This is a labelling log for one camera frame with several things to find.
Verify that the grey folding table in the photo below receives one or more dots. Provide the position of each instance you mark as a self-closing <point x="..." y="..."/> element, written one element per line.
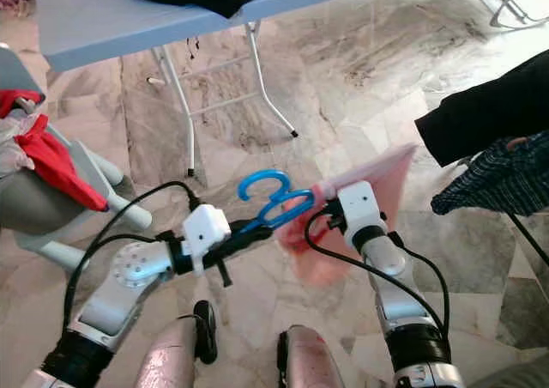
<point x="120" y="19"/>

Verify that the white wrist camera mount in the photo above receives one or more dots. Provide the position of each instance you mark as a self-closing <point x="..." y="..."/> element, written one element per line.
<point x="206" y="233"/>
<point x="360" y="209"/>

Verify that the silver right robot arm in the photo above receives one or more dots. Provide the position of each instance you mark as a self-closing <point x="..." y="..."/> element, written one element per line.
<point x="390" y="272"/>

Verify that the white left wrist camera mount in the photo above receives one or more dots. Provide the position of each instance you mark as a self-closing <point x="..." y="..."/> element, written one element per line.
<point x="206" y="233"/>

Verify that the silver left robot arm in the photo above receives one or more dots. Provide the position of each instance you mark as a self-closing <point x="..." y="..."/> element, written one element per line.
<point x="137" y="272"/>

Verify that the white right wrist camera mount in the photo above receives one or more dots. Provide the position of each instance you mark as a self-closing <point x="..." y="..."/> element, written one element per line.
<point x="360" y="209"/>

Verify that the robot leg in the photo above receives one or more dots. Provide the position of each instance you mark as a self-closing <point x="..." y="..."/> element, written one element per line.
<point x="309" y="362"/>
<point x="167" y="362"/>

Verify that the blue plaid shirt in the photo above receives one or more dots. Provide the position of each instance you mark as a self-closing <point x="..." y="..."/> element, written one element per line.
<point x="497" y="182"/>

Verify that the blue plastic hanger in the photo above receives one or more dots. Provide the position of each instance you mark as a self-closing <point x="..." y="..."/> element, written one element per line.
<point x="262" y="174"/>

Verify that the robot left leg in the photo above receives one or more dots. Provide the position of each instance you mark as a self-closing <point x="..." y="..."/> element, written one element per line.
<point x="167" y="362"/>

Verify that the robot right leg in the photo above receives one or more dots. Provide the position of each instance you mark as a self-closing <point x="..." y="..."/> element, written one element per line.
<point x="309" y="362"/>

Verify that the pink garment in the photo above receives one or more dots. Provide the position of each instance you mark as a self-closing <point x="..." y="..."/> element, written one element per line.
<point x="317" y="255"/>

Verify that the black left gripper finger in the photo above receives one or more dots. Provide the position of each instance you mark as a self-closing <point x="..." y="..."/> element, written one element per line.
<point x="250" y="240"/>
<point x="250" y="229"/>

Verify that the grey plastic chair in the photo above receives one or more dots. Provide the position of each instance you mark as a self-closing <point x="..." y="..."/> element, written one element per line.
<point x="13" y="70"/>

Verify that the black hanging garment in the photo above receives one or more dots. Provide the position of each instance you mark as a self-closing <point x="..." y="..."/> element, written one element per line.
<point x="489" y="109"/>

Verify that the white floral garment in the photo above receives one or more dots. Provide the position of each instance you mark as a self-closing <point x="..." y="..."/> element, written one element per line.
<point x="13" y="152"/>

